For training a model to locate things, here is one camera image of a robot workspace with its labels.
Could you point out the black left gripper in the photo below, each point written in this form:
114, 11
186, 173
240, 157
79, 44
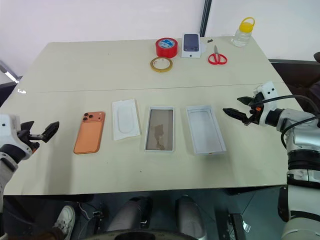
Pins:
26, 138

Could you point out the orange smartphone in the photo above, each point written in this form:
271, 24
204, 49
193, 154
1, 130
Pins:
89, 135

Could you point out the red tape roll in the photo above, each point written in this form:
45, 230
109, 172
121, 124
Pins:
166, 51

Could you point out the round grey robot base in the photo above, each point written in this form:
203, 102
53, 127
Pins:
135, 236

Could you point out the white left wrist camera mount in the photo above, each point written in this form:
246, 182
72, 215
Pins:
8, 127

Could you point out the clear jar with yellow lid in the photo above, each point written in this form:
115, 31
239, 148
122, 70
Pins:
242, 37

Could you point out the white sneaker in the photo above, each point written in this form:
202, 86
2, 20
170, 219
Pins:
65, 220

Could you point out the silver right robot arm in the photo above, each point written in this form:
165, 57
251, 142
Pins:
300, 140

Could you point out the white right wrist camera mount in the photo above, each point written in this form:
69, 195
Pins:
268, 91

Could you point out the yellow tape roll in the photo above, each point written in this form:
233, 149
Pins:
153, 67

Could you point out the dark rounded robot leg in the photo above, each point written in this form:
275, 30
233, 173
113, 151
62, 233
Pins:
132, 215
190, 217

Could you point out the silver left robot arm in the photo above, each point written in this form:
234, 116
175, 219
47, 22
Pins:
7, 175

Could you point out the white box with purple phone print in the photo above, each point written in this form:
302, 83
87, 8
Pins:
191, 45

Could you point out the black vertical pole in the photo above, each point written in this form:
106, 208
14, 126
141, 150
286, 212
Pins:
206, 17

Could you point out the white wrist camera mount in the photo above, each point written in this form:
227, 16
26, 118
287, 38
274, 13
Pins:
8, 127
268, 91

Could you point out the grey metal frame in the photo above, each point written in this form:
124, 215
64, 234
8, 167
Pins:
10, 73

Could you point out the white phone tray insert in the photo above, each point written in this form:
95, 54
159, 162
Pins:
125, 120

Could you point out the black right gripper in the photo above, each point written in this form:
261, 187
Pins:
256, 112

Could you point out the white phone box base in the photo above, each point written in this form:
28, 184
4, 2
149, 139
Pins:
205, 130

